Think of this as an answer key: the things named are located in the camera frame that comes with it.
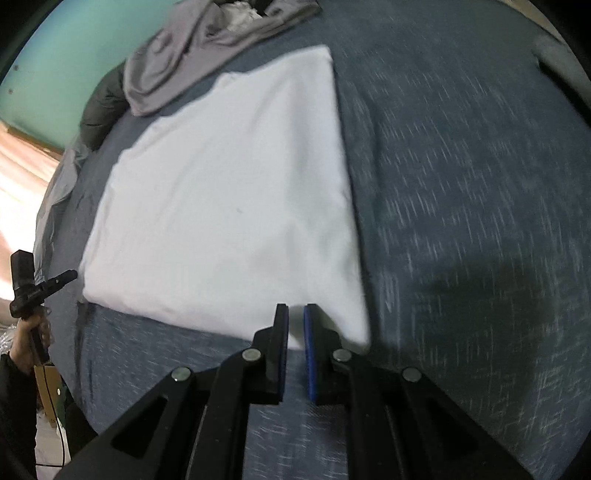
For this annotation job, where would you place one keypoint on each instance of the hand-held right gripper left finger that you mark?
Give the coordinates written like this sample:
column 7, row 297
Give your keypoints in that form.
column 282, row 350

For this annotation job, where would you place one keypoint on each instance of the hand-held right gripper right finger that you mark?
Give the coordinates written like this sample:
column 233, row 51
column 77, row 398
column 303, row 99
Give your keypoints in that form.
column 310, row 350

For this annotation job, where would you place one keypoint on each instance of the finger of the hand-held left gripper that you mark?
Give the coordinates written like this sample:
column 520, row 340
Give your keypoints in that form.
column 62, row 279

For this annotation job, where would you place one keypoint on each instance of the white long-sleeve shirt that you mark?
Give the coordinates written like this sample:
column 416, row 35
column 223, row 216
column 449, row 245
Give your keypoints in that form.
column 231, row 207

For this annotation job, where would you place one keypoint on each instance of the person's left forearm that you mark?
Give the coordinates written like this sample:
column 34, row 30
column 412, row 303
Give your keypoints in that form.
column 16, row 415

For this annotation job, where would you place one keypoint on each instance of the person's left hand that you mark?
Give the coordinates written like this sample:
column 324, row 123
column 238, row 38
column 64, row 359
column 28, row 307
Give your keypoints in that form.
column 21, row 346

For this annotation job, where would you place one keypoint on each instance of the clear plastic bag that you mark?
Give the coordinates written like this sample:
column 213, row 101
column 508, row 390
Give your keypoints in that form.
column 8, row 337

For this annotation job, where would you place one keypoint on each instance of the pink curtain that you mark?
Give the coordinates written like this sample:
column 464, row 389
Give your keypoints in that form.
column 23, row 194

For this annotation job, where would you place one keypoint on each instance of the light grey blanket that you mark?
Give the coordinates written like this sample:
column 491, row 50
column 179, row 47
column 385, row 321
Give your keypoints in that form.
column 60, row 184

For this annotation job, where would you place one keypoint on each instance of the cardboard box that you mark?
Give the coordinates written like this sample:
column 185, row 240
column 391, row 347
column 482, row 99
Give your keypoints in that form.
column 48, row 387

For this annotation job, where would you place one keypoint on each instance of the dark grey rolled duvet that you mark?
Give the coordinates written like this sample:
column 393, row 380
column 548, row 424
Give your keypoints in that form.
column 101, row 110

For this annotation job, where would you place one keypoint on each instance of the lilac grey garment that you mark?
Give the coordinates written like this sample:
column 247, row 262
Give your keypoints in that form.
column 194, row 55

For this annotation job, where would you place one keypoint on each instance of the crumpled white garment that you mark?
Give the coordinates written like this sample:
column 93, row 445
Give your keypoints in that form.
column 240, row 9

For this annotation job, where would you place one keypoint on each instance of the folded grey cloth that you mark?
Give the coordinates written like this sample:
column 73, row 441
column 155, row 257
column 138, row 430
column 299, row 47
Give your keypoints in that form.
column 554, row 50

